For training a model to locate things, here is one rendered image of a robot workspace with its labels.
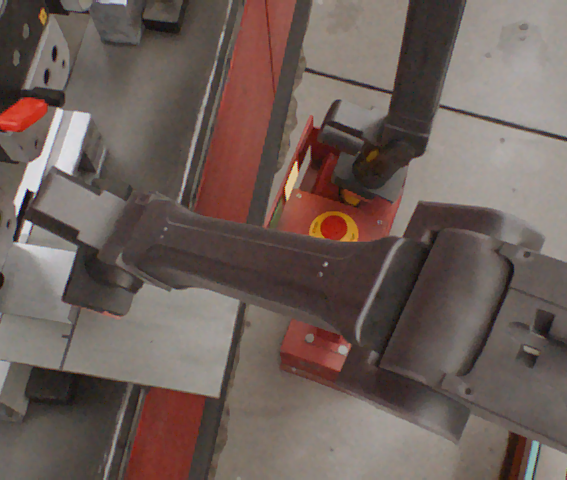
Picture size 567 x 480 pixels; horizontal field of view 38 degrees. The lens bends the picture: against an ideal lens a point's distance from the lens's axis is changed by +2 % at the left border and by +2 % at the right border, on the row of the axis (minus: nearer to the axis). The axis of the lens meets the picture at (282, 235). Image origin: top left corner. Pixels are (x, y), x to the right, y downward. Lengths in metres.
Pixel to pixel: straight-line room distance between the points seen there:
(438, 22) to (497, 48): 1.49
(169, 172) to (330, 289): 0.74
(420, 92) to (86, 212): 0.42
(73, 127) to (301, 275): 0.68
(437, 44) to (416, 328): 0.55
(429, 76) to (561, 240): 1.23
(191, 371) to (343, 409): 1.03
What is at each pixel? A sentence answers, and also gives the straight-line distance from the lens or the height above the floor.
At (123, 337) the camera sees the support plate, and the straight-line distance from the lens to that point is 0.95.
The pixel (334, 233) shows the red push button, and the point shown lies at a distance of 1.18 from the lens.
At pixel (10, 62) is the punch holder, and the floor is 1.22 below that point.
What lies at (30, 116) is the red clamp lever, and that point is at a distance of 0.83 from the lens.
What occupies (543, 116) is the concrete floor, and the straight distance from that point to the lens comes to 2.28.
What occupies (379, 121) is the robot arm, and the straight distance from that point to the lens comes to 1.10.
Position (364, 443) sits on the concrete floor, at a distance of 1.92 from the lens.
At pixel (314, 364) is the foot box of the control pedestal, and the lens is 1.84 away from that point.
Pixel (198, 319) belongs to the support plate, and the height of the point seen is 1.00.
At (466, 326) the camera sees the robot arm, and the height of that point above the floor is 1.53.
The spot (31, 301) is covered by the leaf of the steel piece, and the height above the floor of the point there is 1.00.
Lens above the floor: 1.89
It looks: 67 degrees down
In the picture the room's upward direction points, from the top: 6 degrees counter-clockwise
